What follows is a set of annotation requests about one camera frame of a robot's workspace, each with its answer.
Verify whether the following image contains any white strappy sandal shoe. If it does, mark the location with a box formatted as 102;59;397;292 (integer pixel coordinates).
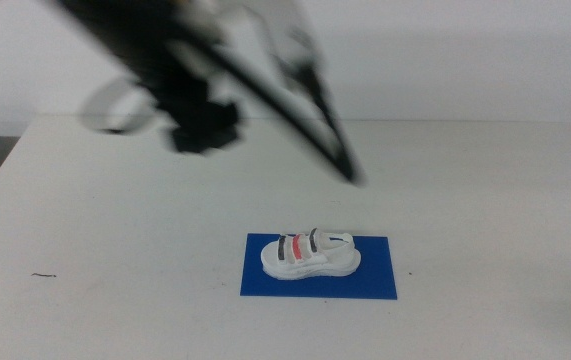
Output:
259;227;363;282

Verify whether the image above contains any blue rectangular mat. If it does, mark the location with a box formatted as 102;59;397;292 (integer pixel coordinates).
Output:
239;232;399;301

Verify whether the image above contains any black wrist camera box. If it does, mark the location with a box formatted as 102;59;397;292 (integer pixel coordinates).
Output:
156;94;242;155

